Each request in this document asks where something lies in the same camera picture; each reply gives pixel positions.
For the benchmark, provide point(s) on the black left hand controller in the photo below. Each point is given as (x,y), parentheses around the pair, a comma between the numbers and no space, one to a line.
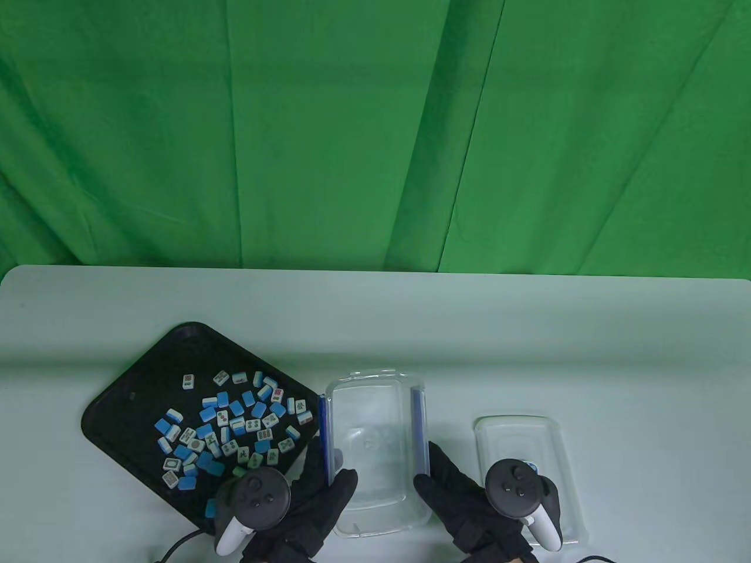
(261,498)

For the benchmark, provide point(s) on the clear box with blue clips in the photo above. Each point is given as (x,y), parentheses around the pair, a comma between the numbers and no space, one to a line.
(369,446)

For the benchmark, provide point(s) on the person's left hand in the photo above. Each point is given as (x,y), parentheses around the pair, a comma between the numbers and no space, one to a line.
(311,510)

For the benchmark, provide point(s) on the clear plastic lid with label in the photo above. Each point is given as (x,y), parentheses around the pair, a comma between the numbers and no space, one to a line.
(516,440)

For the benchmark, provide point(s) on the black right hand controller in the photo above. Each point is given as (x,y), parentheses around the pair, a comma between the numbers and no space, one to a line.
(513,487)

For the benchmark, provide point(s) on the person's right hand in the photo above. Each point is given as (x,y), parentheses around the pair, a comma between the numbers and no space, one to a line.
(463,504)

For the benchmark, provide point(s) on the green backdrop cloth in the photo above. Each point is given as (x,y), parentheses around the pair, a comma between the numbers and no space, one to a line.
(352,117)

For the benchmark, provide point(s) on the black hand controller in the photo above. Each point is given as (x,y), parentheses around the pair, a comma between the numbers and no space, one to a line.
(261,498)
(513,487)

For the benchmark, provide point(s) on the pile of blue mahjong tiles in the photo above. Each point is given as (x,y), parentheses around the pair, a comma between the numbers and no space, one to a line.
(234,410)

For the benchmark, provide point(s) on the black plastic tray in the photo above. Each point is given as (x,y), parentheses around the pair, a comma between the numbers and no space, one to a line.
(135,375)

